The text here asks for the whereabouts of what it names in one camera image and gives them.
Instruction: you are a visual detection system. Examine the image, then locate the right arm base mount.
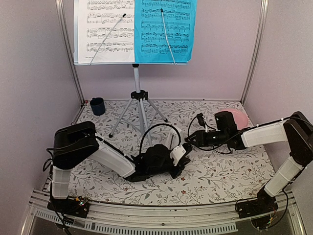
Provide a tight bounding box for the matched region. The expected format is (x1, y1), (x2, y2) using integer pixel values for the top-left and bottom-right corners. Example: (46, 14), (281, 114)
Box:
(235, 199), (278, 230)

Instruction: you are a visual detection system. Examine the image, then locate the aluminium frame post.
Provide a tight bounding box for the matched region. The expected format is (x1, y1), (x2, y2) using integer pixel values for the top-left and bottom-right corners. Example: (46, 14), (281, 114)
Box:
(240, 0), (269, 106)
(55, 0), (85, 107)

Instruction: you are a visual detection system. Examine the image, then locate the white metronome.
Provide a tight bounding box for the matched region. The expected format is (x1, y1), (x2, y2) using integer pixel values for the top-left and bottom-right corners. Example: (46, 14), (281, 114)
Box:
(165, 127), (184, 150)

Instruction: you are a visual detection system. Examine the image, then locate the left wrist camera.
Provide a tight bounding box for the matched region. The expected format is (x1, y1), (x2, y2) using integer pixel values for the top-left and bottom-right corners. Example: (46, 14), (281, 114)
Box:
(170, 145), (186, 166)

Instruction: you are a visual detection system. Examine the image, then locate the white sheet music page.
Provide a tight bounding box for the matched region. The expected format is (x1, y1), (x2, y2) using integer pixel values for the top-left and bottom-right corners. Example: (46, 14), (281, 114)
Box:
(73, 0), (135, 65)

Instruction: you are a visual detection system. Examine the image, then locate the black right cable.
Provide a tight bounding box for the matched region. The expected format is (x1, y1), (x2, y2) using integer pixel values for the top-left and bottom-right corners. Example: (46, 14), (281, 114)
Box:
(187, 116), (245, 155)

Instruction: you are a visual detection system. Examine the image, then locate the black braided left cable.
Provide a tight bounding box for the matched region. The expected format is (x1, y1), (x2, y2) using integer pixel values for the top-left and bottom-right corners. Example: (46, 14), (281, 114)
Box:
(139, 123), (183, 157)

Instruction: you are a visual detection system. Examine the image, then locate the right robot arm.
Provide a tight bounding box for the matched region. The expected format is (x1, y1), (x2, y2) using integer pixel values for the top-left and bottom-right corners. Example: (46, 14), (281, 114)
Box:
(186, 111), (313, 213)

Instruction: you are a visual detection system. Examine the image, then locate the white perforated music stand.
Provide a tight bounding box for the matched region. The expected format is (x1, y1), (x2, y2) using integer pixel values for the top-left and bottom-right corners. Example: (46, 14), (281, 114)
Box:
(73, 0), (194, 139)

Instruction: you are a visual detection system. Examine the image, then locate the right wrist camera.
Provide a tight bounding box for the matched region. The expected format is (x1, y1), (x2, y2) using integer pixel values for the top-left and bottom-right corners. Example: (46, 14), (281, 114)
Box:
(196, 113), (209, 133)

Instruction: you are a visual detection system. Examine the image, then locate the dark blue cup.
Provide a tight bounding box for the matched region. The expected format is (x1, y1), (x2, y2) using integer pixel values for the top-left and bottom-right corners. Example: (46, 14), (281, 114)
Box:
(90, 97), (105, 116)

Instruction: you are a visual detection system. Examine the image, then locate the floral table mat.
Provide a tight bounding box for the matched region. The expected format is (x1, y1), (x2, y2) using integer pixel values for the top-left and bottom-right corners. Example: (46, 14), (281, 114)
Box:
(69, 100), (274, 206)

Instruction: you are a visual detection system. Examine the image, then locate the pink plate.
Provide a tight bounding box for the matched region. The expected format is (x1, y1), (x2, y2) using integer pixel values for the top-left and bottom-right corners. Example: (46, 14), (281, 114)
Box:
(220, 108), (248, 130)

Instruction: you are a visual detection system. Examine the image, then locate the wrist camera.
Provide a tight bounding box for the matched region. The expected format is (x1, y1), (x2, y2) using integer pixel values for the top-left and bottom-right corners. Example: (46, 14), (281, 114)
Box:
(170, 145), (186, 166)
(196, 113), (209, 133)

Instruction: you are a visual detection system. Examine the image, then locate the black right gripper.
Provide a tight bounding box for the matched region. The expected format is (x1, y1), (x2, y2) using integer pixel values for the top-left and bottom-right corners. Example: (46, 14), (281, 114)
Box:
(186, 130), (228, 147)

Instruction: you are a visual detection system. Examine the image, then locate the blue sheet music page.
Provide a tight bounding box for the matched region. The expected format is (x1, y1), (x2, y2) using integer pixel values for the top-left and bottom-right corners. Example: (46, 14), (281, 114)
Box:
(134, 0), (198, 64)

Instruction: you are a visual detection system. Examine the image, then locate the left aluminium frame post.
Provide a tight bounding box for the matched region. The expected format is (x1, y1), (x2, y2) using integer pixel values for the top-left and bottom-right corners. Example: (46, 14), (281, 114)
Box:
(55, 0), (85, 107)

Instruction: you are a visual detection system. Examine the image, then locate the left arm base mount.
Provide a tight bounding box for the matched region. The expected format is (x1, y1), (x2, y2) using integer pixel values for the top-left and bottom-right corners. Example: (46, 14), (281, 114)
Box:
(47, 196), (89, 218)

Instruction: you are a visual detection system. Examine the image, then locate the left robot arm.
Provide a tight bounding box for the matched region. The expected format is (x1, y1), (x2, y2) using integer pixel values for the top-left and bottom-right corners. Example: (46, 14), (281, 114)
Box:
(47, 121), (192, 212)

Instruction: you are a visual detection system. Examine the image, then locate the aluminium front rail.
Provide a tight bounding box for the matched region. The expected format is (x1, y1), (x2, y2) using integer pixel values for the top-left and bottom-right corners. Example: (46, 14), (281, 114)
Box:
(22, 190), (306, 235)

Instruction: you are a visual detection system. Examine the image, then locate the right aluminium frame post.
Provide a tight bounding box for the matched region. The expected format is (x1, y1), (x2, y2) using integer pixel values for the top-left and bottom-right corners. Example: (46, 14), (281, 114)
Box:
(240, 0), (269, 106)

